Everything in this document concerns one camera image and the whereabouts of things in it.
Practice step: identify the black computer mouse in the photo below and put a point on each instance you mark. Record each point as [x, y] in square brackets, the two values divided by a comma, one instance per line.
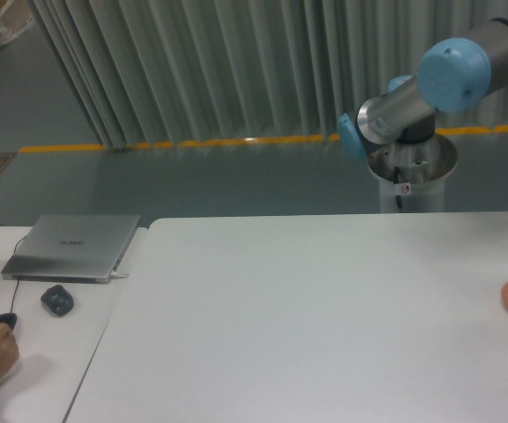
[10, 319]

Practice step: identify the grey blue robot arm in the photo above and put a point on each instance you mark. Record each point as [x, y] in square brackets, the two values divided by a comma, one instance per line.
[454, 75]

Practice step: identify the small black controller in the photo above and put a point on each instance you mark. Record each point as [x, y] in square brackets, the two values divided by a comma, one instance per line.
[58, 301]

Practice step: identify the silver closed laptop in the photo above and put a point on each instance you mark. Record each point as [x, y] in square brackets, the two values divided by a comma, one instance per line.
[72, 248]

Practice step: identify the white usb plug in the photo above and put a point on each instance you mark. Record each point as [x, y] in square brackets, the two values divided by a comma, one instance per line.
[119, 275]

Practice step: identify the grey pleated curtain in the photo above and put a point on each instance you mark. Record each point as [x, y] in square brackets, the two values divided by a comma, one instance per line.
[155, 71]

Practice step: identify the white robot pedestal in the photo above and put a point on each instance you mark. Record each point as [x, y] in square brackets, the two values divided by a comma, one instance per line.
[411, 177]

